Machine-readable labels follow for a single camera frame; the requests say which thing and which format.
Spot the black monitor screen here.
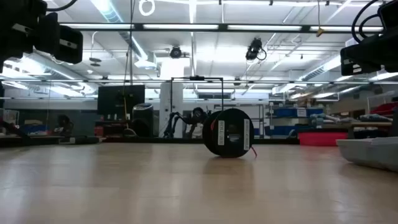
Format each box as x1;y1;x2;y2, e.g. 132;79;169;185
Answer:
97;84;146;116

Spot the silver ceiling air duct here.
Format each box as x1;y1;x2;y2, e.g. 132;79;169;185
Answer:
90;0;149;60

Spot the white ring light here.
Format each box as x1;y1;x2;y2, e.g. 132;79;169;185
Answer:
138;0;156;17

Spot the black looped camera cable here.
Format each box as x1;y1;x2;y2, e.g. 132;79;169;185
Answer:
351;0;382;44
46;0;78;12

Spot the red plastic bin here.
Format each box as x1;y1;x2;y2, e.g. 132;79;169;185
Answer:
297;131;348;147

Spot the blue storage bin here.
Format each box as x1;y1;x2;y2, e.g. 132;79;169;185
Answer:
272;107;324;118
23;124;47;134
264;125;301;137

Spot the black wire spool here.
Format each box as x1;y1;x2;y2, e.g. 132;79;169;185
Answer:
201;108;256;159

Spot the person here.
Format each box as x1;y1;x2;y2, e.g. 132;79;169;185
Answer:
185;107;206;139
54;114;75;136

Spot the red wire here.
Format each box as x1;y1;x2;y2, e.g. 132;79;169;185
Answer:
210;119;258;159

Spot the red storage crate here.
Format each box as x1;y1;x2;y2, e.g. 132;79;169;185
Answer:
369;101;398;116

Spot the grey tool kit case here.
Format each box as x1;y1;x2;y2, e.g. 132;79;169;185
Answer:
335;136;398;173

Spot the yellow hanging hook cord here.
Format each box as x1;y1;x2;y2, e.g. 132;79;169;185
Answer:
315;0;325;38

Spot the black background rig frame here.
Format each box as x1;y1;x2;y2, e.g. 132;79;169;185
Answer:
170;75;224;138

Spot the black aluminium table frame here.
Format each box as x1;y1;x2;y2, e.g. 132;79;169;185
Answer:
0;135;301;148

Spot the black overhead frame beam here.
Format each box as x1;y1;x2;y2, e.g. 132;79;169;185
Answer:
58;22;385;34

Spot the black vertical pole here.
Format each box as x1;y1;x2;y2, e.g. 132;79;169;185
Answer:
129;0;134;85

